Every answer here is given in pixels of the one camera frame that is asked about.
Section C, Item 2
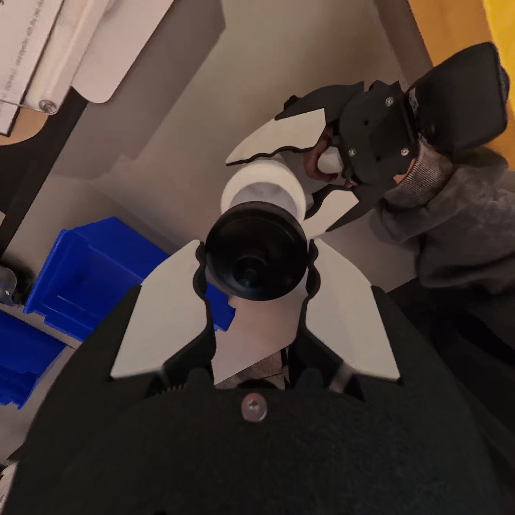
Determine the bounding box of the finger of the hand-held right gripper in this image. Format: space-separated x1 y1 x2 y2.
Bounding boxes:
302 186 360 240
225 108 326 167

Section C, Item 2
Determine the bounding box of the instruction sheet on wooden stand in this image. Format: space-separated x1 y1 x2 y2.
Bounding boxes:
0 0 178 146

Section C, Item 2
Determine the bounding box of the blue ribbed plastic bin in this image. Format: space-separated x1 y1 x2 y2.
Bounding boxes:
0 312 67 410

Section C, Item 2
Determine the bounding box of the printed instruction sheet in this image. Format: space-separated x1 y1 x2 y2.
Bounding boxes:
0 0 66 136

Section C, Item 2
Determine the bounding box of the yellow plastic bin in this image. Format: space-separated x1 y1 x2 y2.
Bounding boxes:
406 0 515 170

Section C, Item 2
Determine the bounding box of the person's right hand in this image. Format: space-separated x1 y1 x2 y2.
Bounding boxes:
304 123 347 184

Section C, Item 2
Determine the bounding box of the person's right forearm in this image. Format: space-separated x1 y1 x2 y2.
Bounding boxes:
370 137 515 291

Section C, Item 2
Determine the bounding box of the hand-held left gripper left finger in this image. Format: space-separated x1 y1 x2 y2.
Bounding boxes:
109 240 218 388

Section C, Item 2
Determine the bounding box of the white plastic bottle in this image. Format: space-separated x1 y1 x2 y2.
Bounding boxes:
220 160 307 223

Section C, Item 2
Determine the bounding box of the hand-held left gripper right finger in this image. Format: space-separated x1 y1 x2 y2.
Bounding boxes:
288 238 402 393

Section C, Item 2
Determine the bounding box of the black bottle lid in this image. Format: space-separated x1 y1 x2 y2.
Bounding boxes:
204 202 310 301

